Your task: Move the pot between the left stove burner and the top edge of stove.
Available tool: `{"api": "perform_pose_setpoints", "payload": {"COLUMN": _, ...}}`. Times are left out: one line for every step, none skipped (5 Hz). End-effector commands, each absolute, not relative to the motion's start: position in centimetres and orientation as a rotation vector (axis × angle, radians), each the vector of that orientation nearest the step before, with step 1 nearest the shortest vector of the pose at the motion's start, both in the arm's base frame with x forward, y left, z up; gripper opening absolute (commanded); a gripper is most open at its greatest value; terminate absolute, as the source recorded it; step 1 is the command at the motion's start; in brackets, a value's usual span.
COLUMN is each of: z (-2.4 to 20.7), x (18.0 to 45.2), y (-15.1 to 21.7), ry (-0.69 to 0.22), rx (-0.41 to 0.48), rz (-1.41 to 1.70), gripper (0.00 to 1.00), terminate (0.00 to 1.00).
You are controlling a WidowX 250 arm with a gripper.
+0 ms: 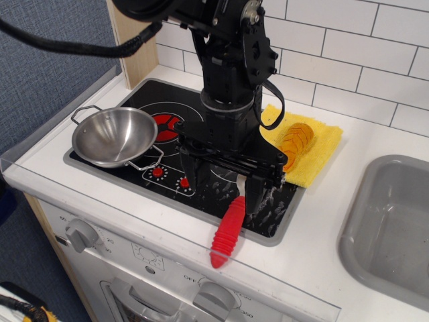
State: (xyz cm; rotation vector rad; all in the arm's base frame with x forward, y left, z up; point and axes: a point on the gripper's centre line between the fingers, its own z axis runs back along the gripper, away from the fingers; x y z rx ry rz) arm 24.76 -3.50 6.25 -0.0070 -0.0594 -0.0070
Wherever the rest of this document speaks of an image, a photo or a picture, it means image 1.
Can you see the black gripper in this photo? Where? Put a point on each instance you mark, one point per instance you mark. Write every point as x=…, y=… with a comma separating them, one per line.
x=230, y=137

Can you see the small steel pot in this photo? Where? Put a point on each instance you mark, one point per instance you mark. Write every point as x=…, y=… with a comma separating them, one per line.
x=115, y=137

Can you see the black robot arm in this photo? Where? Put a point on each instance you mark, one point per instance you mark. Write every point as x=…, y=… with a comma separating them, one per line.
x=237, y=62

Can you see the black toy stove top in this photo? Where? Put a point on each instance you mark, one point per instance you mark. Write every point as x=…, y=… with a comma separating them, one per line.
x=158, y=174

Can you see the orange toy food piece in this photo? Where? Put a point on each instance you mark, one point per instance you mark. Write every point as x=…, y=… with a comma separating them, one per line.
x=296, y=141

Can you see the yellow cloth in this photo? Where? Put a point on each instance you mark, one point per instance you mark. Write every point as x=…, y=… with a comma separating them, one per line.
x=326, y=140

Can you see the grey right oven knob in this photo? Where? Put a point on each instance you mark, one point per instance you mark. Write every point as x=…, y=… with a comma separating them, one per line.
x=215, y=300

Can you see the grey oven knob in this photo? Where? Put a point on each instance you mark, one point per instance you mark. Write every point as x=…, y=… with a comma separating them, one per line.
x=215, y=300
x=81, y=235

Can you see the white toy oven front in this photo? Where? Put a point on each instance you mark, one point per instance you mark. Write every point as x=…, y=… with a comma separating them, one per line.
x=123, y=281

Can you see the grey left oven knob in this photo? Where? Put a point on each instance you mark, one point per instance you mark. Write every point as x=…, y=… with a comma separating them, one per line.
x=81, y=235

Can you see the grey sink basin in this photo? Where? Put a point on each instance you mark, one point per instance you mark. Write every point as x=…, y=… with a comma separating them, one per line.
x=384, y=243

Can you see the red-handled metal spoon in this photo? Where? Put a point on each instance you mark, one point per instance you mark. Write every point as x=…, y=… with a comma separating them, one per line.
x=227, y=234

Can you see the wooden upright post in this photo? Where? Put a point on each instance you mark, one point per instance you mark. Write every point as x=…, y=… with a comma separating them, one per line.
x=136, y=67

